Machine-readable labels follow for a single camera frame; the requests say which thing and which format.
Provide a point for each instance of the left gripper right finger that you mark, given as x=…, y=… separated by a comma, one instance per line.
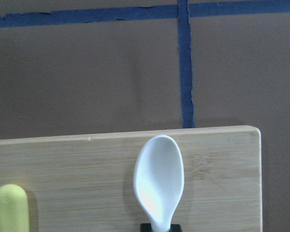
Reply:
x=175, y=228

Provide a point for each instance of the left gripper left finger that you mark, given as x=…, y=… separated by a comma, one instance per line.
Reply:
x=145, y=227

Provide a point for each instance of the white plastic spoon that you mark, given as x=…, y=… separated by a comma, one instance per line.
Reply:
x=158, y=180

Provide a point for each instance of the bamboo cutting board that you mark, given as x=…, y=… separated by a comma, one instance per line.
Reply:
x=84, y=183

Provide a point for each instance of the yellow plastic knife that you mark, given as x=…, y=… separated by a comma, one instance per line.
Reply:
x=14, y=209

